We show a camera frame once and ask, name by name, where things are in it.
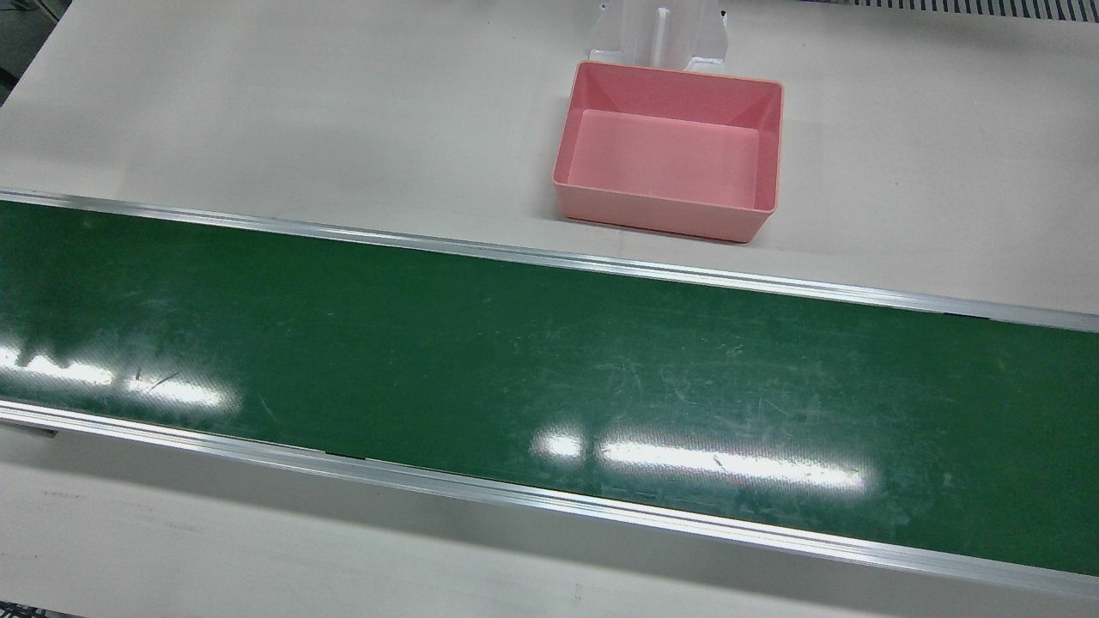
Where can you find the pink plastic box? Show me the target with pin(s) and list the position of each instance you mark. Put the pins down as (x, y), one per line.
(670, 159)

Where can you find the green conveyor belt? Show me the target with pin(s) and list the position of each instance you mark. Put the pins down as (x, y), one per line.
(515, 369)

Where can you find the white slatted vent panel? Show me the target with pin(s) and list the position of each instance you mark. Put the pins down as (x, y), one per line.
(944, 9)

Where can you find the aluminium conveyor side rail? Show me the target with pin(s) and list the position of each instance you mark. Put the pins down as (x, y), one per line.
(549, 256)
(549, 498)

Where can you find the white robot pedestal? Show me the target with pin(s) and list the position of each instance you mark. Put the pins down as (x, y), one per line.
(640, 30)

